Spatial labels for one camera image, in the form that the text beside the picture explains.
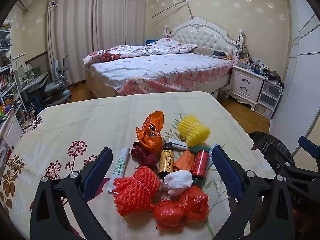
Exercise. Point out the white carved nightstand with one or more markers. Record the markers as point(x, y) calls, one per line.
point(246, 85)

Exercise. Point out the teal tube with white cap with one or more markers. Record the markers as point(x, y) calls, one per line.
point(178, 143)

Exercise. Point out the white tissue ball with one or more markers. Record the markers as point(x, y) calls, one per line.
point(176, 182)

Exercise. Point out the floral cream tablecloth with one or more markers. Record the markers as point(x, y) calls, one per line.
point(100, 120)

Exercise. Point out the dark red crumpled ribbon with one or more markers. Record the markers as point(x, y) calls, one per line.
point(143, 155)

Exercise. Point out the orange paper packet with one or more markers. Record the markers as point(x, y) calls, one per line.
point(185, 161)

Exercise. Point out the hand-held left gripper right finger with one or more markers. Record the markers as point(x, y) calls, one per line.
point(227, 172)

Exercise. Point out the clear plastic drawer unit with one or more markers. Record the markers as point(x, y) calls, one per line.
point(268, 97)

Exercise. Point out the grey desk chair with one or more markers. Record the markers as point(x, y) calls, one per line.
point(56, 87)

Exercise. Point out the white air conditioner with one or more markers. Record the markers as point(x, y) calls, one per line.
point(25, 0)

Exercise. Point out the yellow foam fruit net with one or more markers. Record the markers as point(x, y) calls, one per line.
point(192, 130)

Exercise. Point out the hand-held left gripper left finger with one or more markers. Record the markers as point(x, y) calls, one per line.
point(96, 170)

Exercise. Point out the pile of small bedside items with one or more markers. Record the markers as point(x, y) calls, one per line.
point(250, 62)

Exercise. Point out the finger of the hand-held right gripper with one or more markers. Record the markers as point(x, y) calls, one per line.
point(290, 172)
point(308, 142)

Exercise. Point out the orange plastic bag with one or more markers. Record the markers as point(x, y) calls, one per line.
point(150, 135)

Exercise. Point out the red plastic bag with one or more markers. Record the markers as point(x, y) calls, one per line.
point(180, 210)

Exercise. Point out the brown bottle with gold label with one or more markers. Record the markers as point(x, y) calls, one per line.
point(166, 160)

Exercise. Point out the white tufted headboard bed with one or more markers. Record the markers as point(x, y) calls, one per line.
point(200, 35)

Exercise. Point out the grey study desk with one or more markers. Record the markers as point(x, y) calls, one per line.
point(35, 81)

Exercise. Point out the clear plastic bag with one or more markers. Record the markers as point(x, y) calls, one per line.
point(225, 91)

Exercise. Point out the thin curved metal pole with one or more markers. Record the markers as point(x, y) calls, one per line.
point(189, 7)

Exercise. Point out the white bookshelf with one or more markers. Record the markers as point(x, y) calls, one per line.
point(6, 80)

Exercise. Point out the red foam fruit net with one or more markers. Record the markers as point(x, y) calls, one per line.
point(137, 192)

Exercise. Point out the red bottle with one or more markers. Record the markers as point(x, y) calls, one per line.
point(200, 165)

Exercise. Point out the black bagged trash bin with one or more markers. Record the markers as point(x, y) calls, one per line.
point(267, 142)

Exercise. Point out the white sliding wardrobe door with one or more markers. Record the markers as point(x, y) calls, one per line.
point(300, 80)

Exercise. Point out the beige pleated curtain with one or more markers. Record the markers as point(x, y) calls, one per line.
point(82, 30)

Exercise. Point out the white printed toothpaste tube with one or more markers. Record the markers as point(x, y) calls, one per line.
point(120, 165)

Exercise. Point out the white low cabinet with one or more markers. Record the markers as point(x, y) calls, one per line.
point(12, 132)

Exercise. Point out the floral pink quilt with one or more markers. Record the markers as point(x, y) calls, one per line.
point(140, 51)

